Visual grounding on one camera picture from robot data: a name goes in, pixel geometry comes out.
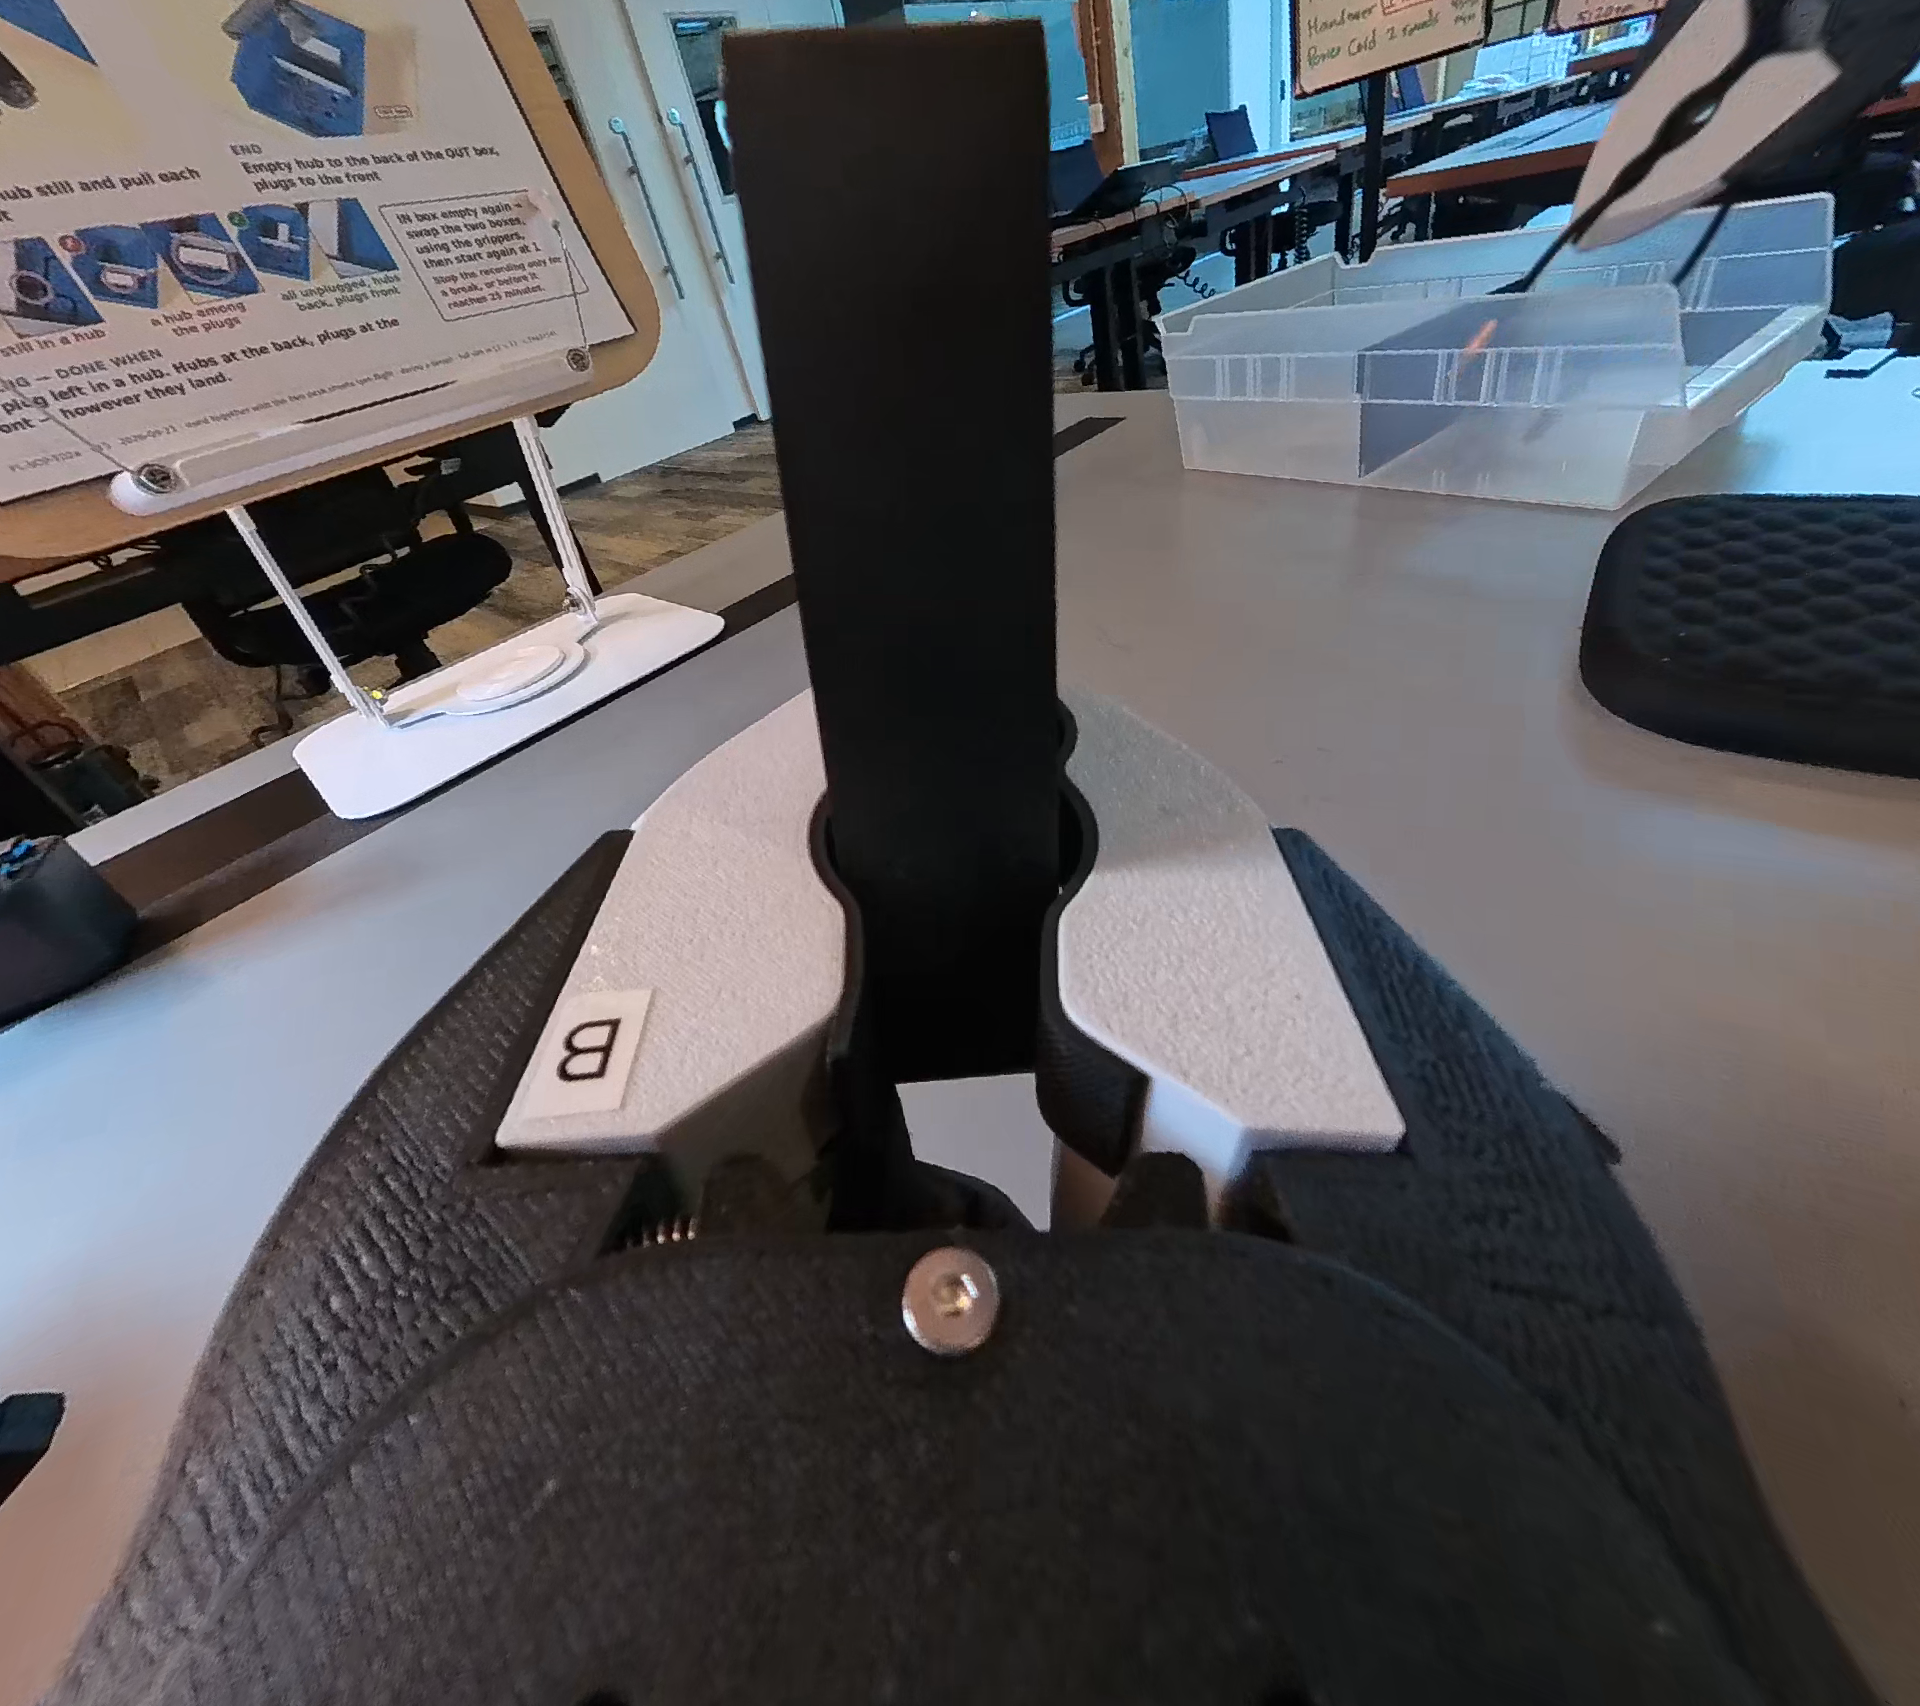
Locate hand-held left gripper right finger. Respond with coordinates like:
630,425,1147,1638
1032,689,1408,1232

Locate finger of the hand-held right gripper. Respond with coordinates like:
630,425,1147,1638
1589,45,1837,243
1566,0,1753,250

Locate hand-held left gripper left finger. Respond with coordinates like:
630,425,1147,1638
494,693,872,1232

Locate usb cable with copper plug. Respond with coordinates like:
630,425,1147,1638
1457,202,1729,367

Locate black usb hub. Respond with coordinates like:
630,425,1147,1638
720,18,1070,1090

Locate clear plastic bin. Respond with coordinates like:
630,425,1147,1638
1154,190,1836,519

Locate dark grey usb hub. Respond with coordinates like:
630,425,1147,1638
0,832,142,1031

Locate long wooden edged desk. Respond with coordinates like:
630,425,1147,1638
1386,93,1667,239

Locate white board stand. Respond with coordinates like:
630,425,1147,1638
111,416,729,825

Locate black honeycomb wrist rest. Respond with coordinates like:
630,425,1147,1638
1578,495,1920,783

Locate phone icon door window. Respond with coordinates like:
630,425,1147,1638
663,11,729,291

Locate instruction board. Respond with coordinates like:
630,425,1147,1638
0,0,665,567

